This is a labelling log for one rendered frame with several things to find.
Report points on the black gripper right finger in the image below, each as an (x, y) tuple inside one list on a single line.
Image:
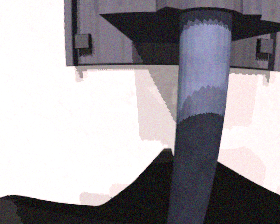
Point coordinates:
[(237, 200)]

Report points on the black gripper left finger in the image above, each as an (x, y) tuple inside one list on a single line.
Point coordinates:
[(144, 201)]

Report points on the blue-grey metal shaft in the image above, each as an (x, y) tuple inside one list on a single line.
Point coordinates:
[(202, 87)]

